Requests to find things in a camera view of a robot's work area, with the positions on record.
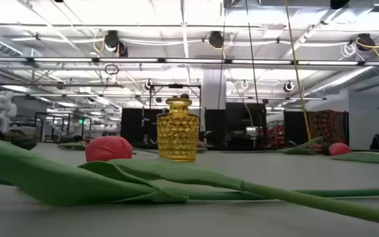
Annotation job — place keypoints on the yellow glass vase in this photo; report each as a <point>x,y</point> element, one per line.
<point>178,138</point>

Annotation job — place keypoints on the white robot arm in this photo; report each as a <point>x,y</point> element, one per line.
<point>2,110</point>

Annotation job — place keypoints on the ceiling light strip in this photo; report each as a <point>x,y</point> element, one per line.
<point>189,61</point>

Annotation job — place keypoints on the silver canister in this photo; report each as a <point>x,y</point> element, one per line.
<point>252,131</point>

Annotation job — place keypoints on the red tool cabinet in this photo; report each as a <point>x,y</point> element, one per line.
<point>273,135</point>

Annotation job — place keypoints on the patterned tapestry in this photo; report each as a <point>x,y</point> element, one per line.
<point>327,126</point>

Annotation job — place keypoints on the black table frame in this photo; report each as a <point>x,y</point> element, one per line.
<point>145,148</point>

